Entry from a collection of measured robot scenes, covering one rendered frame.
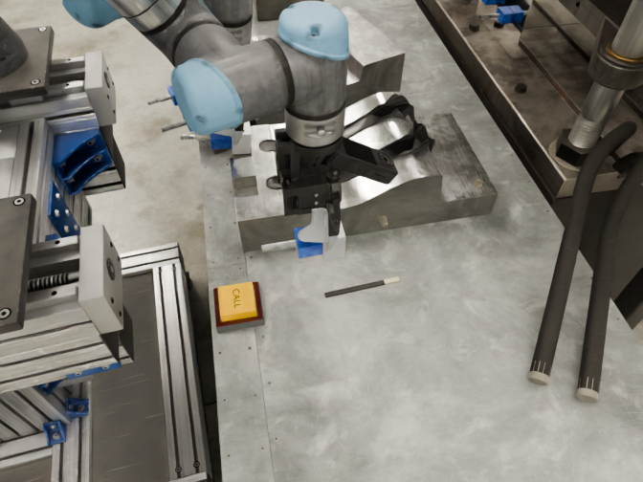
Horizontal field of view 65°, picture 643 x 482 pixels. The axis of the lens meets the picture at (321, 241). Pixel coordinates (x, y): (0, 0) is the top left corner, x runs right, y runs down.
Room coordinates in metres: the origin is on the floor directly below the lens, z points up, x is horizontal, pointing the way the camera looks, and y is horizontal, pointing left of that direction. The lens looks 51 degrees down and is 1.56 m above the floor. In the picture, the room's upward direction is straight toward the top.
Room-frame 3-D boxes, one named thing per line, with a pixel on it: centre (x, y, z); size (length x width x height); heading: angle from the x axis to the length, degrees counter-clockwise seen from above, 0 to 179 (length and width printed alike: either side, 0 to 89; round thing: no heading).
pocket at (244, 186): (0.68, 0.14, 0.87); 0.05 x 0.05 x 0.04; 11
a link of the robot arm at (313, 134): (0.51, 0.01, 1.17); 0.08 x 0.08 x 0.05
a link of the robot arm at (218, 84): (0.48, 0.10, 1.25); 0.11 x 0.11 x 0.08; 31
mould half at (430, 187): (0.77, -0.07, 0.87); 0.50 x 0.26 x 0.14; 101
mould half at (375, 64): (1.10, 0.08, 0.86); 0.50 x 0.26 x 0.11; 118
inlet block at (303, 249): (0.51, 0.03, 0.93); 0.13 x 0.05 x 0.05; 102
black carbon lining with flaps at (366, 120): (0.77, -0.05, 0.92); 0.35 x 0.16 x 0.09; 101
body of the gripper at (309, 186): (0.52, 0.02, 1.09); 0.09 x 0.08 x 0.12; 101
